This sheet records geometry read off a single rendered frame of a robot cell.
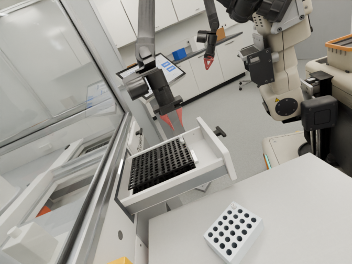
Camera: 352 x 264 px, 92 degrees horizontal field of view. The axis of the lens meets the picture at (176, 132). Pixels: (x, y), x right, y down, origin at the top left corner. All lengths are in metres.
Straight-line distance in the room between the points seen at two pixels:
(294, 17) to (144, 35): 0.53
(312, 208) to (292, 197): 0.05
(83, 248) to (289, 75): 0.99
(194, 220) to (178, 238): 0.07
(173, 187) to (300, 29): 0.85
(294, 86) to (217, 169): 0.66
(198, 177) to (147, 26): 0.50
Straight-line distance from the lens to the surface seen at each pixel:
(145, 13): 0.69
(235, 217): 0.52
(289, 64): 1.04
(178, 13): 4.09
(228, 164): 0.50
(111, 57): 2.20
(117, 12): 3.92
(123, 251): 0.52
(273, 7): 0.80
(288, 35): 1.00
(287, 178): 0.62
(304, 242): 0.52
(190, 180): 0.52
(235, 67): 4.17
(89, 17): 2.27
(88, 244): 0.42
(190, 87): 3.73
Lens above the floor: 1.22
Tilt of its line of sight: 26 degrees down
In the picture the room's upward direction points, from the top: 24 degrees counter-clockwise
